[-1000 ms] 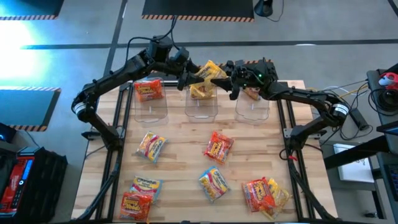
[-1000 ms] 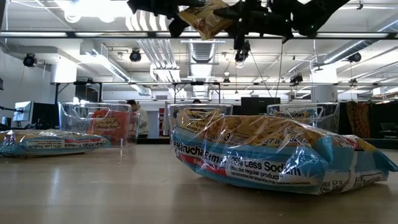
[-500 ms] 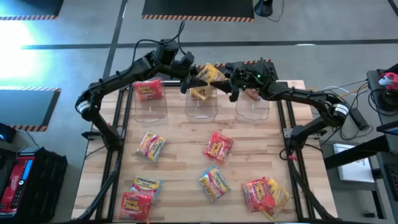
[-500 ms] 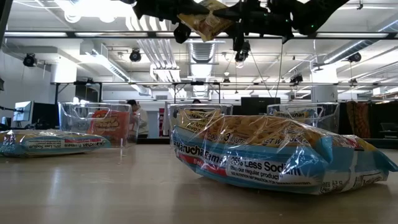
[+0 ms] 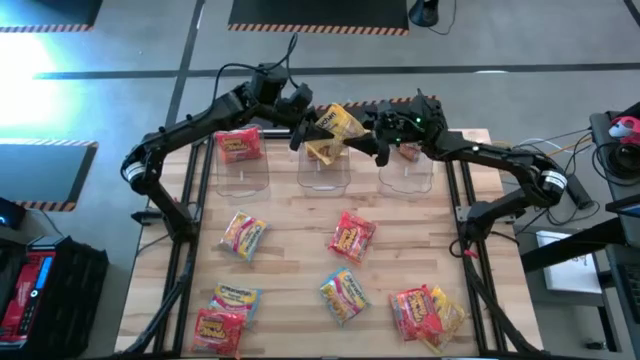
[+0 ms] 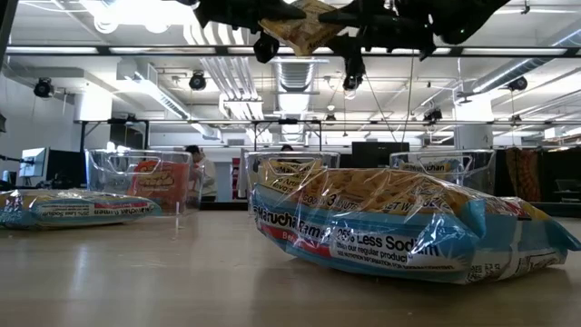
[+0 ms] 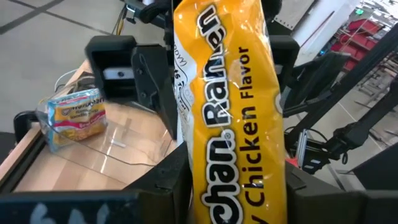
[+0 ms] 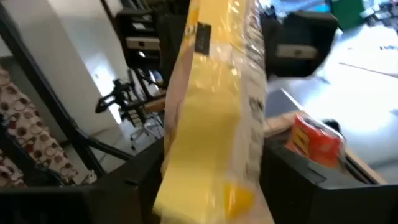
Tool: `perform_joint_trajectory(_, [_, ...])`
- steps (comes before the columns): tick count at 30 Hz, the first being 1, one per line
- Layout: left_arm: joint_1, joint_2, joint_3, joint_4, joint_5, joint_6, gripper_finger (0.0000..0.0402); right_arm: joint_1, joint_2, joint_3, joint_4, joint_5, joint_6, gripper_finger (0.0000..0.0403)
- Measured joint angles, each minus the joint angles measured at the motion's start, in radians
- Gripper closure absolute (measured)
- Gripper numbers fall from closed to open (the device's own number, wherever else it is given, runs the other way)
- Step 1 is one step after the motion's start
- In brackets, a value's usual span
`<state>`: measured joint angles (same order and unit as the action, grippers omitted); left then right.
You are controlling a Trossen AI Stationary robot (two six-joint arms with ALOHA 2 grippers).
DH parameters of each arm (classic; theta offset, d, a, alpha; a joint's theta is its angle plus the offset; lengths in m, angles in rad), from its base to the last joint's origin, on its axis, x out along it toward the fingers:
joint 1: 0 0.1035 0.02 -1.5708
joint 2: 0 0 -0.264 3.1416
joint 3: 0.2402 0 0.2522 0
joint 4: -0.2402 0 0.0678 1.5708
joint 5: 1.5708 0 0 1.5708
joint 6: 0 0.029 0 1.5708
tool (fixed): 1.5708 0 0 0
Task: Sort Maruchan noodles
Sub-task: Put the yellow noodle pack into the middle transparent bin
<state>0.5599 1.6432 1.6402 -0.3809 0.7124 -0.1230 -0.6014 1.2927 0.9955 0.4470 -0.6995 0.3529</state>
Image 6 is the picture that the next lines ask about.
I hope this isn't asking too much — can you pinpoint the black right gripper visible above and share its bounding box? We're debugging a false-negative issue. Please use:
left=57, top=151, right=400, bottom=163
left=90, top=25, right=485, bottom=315
left=316, top=0, right=438, bottom=91

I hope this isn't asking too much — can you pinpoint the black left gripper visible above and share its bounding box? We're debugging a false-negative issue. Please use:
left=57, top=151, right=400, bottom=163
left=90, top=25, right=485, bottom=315
left=192, top=0, right=309, bottom=65

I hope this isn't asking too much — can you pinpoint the yellow Maruchan ramen pack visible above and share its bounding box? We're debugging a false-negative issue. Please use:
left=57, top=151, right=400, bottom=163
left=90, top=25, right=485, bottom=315
left=258, top=0, right=347, bottom=57
left=253, top=157, right=324, bottom=188

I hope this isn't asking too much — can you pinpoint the red Saucy Noods pack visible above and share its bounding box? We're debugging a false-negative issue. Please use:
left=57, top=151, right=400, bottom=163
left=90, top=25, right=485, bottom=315
left=127, top=159, right=192, bottom=211

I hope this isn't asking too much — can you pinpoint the black ceiling spotlight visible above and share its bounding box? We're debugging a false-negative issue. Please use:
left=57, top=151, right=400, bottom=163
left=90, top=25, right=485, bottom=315
left=507, top=75, right=529, bottom=93
left=32, top=76, right=55, bottom=99
left=188, top=71, right=208, bottom=92

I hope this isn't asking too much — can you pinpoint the black monitor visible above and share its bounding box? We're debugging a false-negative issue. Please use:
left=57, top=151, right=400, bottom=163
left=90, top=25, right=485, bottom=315
left=44, top=148, right=88, bottom=188
left=351, top=141, right=411, bottom=169

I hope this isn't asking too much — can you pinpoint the clear plastic bin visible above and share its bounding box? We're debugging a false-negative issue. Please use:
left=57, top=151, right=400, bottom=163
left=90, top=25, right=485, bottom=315
left=389, top=149, right=497, bottom=197
left=84, top=148, right=204, bottom=215
left=243, top=150, right=341, bottom=214

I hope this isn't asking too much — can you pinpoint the orange patterned cloth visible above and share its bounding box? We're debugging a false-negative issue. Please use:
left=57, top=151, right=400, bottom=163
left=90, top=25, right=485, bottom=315
left=505, top=147, right=542, bottom=203

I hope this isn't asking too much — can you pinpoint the white-backed monitor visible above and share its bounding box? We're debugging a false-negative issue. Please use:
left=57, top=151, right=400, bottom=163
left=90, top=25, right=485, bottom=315
left=17, top=145, right=51, bottom=180

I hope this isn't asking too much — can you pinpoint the silver ceiling duct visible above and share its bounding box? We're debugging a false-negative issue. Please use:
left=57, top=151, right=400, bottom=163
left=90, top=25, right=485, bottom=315
left=271, top=57, right=321, bottom=143

